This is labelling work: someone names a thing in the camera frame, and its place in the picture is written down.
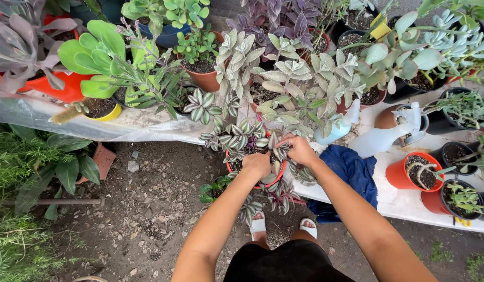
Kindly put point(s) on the person's left hand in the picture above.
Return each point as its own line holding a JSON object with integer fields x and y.
{"x": 257, "y": 165}

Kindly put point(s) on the person's right hand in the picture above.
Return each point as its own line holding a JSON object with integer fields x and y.
{"x": 302, "y": 151}

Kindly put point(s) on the person's left fingers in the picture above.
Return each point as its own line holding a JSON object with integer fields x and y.
{"x": 256, "y": 155}

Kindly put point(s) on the person's right fingers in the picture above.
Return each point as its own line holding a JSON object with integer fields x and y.
{"x": 287, "y": 141}

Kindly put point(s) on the red pot with striped plant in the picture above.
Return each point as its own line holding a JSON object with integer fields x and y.
{"x": 242, "y": 141}

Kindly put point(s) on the light blue spray bottle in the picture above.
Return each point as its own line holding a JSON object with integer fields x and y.
{"x": 335, "y": 131}

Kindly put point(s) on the small pot with green plant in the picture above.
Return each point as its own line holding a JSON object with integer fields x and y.
{"x": 214, "y": 190}

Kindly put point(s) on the pale variegated trailing plant pot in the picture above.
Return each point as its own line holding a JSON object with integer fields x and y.
{"x": 289, "y": 82}

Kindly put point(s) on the white left sandal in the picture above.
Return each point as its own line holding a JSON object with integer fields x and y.
{"x": 258, "y": 226}

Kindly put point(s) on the white sandal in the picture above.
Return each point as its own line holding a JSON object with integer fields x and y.
{"x": 309, "y": 227}
{"x": 258, "y": 226}

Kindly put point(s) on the blue cloth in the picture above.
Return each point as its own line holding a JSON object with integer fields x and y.
{"x": 351, "y": 172}

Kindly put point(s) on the black pot with striped plant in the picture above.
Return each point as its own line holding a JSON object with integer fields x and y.
{"x": 200, "y": 105}

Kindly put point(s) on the white right sandal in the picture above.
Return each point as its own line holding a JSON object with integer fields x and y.
{"x": 309, "y": 227}

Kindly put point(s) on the translucent white spray bottle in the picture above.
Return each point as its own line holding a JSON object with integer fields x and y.
{"x": 377, "y": 141}

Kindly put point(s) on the terracotta pot with soil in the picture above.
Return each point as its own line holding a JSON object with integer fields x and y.
{"x": 371, "y": 97}

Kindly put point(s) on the brown pot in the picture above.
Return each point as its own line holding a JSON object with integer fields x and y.
{"x": 384, "y": 119}

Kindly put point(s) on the terracotta pot with green succulent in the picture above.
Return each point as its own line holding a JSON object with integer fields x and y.
{"x": 204, "y": 66}

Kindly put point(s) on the person's black shorts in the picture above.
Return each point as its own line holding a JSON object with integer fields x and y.
{"x": 285, "y": 262}

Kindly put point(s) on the orange pot with cactus cutting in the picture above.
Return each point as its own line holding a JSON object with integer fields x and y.
{"x": 398, "y": 174}

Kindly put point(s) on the black pot with gritty soil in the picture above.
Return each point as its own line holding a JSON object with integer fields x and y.
{"x": 351, "y": 39}

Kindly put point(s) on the spiky spotted-leaf plant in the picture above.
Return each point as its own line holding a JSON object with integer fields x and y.
{"x": 155, "y": 84}

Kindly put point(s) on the grey stone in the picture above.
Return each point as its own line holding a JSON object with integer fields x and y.
{"x": 133, "y": 166}

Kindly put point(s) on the black pot with thin stems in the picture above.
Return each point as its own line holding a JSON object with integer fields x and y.
{"x": 357, "y": 17}

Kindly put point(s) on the black pot with round-leaf succulent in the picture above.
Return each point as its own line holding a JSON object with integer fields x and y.
{"x": 406, "y": 58}

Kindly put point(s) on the yellow plant tag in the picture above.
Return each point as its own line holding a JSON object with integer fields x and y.
{"x": 379, "y": 26}

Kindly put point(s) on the blue pot with green succulent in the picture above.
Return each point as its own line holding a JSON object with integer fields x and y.
{"x": 167, "y": 33}

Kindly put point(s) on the black pot with needle-leaf plant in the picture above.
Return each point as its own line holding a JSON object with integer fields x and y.
{"x": 441, "y": 117}

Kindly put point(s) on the orange pot with black insert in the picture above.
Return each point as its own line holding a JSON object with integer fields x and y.
{"x": 435, "y": 201}

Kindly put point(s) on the yellow pot with fuzzy cactus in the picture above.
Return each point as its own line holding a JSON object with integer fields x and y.
{"x": 101, "y": 109}

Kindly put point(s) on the small black pot with soil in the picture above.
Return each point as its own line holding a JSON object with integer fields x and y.
{"x": 459, "y": 154}

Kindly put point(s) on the terracotta pot with leafy plant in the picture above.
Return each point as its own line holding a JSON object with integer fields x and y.
{"x": 69, "y": 168}

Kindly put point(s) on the paddle-leaf green succulent pot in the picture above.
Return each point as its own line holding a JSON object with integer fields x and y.
{"x": 97, "y": 51}

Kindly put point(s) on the yellow plastic piece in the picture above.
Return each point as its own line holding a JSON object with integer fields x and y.
{"x": 463, "y": 222}

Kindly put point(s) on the blue-grey finger succulent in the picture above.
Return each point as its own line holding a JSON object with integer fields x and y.
{"x": 461, "y": 47}

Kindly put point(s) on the rusty metal pipe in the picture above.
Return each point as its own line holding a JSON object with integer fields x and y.
{"x": 62, "y": 201}

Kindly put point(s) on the orange pot with grey-purple succulent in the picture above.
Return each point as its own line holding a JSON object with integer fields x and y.
{"x": 65, "y": 88}

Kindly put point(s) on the dark teal pot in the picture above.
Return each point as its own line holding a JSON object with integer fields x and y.
{"x": 105, "y": 10}

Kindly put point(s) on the clear plastic sheet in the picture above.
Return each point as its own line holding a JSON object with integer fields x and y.
{"x": 30, "y": 113}

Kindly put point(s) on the feathery green fern bush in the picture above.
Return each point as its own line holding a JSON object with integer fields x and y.
{"x": 15, "y": 243}

